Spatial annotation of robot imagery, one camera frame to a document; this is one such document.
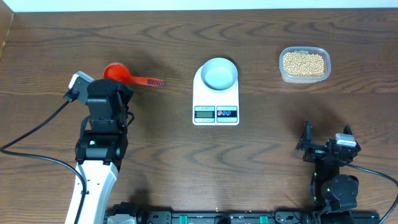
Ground light blue bowl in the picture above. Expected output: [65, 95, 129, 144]
[200, 57, 238, 91]

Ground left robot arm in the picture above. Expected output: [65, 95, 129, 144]
[65, 78, 134, 223]

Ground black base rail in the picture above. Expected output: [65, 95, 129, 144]
[104, 202, 381, 224]

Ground clear plastic container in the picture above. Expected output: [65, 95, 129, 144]
[279, 47, 331, 84]

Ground soybeans in container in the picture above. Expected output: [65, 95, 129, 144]
[282, 52, 325, 77]

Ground white digital kitchen scale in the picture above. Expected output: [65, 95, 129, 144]
[192, 65, 240, 126]

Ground black right camera cable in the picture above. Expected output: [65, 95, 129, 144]
[341, 160, 398, 224]

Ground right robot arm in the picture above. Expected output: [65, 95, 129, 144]
[296, 121, 361, 213]

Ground red measuring scoop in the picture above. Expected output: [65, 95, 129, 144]
[103, 63, 165, 86]

